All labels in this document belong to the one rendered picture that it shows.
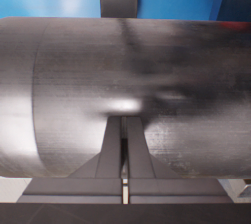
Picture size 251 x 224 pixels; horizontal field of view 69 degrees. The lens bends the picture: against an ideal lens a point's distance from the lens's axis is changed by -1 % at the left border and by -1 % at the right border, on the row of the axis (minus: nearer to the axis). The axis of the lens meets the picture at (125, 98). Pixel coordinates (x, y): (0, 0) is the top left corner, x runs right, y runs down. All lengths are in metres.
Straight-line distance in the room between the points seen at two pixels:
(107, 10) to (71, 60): 0.36
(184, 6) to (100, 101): 0.51
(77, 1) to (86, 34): 0.43
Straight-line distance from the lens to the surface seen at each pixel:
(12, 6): 0.69
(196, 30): 0.21
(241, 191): 0.64
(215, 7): 0.63
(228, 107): 0.18
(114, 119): 0.15
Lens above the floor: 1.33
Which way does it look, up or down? 1 degrees down
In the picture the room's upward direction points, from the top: 89 degrees counter-clockwise
